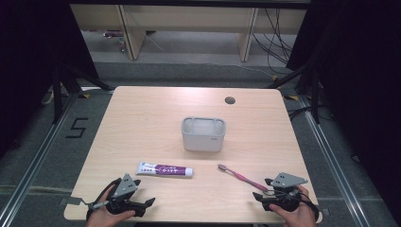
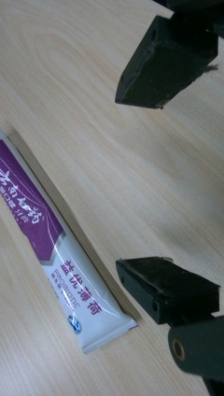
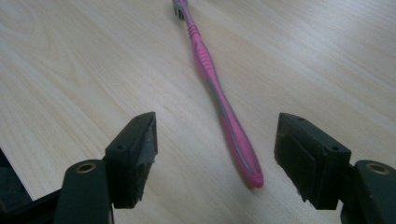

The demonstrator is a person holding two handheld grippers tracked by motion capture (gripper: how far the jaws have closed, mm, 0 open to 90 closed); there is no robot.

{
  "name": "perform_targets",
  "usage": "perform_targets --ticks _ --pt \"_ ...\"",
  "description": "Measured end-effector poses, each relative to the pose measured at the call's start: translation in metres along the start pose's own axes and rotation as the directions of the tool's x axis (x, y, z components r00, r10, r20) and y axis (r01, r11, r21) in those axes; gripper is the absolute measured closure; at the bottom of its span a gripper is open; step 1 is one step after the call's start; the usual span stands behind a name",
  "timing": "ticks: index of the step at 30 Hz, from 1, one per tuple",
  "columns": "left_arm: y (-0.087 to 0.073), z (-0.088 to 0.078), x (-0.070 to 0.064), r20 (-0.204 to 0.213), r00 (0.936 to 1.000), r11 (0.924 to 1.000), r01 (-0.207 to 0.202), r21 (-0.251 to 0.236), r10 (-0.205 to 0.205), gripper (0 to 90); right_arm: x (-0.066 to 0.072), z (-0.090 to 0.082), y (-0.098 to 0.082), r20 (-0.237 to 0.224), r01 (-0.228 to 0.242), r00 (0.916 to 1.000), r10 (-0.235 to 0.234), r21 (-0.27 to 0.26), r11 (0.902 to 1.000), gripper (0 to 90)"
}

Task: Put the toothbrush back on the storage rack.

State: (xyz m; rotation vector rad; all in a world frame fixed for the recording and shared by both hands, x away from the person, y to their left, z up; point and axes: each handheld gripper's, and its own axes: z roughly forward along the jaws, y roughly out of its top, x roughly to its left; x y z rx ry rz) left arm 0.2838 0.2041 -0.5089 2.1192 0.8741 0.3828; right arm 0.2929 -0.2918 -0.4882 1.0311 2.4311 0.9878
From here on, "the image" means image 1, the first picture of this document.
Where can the black metal stand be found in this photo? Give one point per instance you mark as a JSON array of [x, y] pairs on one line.
[[315, 97], [57, 94]]

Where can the dark curtain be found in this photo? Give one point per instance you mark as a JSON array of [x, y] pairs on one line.
[[362, 78], [28, 63]]

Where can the grey toothbrush holder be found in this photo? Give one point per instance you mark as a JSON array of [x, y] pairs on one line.
[[203, 142]]

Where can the silver metal clip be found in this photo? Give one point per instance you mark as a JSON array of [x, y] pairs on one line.
[[96, 205]]

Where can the dark object under desk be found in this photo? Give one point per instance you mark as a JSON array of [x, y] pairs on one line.
[[112, 33]]

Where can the beige wooden desk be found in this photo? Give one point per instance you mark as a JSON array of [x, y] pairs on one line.
[[189, 19]]

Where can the person's left hand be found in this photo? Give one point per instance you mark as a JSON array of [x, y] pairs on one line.
[[102, 214]]

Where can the aluminium floor rail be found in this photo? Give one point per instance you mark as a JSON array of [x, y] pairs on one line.
[[330, 157], [38, 157]]

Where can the purple and white toothpaste tube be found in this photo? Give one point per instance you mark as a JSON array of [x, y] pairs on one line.
[[164, 170]]

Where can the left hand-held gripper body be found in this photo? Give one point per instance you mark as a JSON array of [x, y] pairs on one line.
[[124, 188]]

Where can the grey tape piece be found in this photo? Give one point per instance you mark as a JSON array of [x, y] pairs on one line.
[[73, 200], [324, 211]]

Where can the pink toothbrush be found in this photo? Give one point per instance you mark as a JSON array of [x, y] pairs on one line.
[[240, 177]]

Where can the person's right hand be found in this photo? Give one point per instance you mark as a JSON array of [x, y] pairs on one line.
[[299, 217]]

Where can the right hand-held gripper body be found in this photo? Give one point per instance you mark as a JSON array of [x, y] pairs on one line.
[[285, 192]]

